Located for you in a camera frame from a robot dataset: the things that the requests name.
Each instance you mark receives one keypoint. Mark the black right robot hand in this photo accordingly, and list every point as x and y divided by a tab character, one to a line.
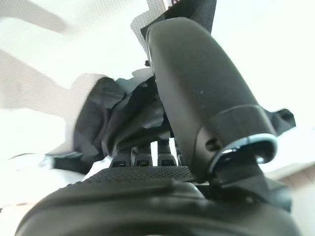
197	98

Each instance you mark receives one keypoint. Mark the black garment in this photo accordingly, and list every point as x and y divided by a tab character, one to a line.
98	118

